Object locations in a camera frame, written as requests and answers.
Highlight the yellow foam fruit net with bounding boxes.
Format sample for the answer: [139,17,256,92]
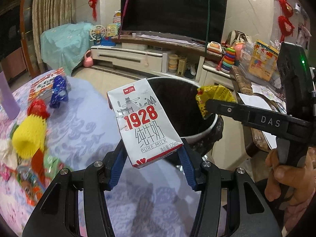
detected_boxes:
[12,115,47,159]

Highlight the yellow wrapper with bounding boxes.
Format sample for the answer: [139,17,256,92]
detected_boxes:
[196,85,236,119]

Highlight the white 1928 milk carton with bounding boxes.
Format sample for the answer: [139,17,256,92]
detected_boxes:
[107,79,183,168]

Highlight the white trash bin black liner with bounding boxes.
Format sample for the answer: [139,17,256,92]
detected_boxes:
[147,76,224,163]

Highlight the person's right hand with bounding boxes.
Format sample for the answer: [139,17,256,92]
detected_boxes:
[265,149,315,205]

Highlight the orange wrapper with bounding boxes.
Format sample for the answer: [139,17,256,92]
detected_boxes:
[20,149,47,206]

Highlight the colourful children's book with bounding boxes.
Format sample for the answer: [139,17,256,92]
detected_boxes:
[248,40,278,81]

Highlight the crumpled white tissue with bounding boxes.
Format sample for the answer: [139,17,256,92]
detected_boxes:
[0,139,18,170]

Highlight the red snack bag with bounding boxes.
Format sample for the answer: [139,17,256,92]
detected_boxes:
[27,99,50,119]

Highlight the purple tumbler bottle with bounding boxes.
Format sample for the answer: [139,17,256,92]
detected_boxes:
[0,71,20,120]

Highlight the blue plastic toy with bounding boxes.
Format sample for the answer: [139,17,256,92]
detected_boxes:
[49,75,69,109]

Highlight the red white book box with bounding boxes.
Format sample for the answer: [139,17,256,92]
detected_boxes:
[28,68,71,105]

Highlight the black flat screen television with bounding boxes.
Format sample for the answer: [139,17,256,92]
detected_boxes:
[120,0,227,42]

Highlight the pink kettlebell toy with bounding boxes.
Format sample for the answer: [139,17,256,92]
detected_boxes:
[83,50,94,67]

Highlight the white TV cabinet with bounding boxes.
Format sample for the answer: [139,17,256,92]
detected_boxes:
[91,44,233,90]

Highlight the teal cloth covered furniture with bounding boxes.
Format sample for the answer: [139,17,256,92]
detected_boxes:
[40,22,94,75]

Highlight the ferris wheel toy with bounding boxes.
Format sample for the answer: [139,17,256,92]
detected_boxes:
[90,25,106,45]

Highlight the beige curtain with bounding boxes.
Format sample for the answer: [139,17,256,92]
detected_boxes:
[32,0,72,73]

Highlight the rainbow stacking ring toy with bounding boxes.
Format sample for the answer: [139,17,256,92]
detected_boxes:
[221,47,236,72]

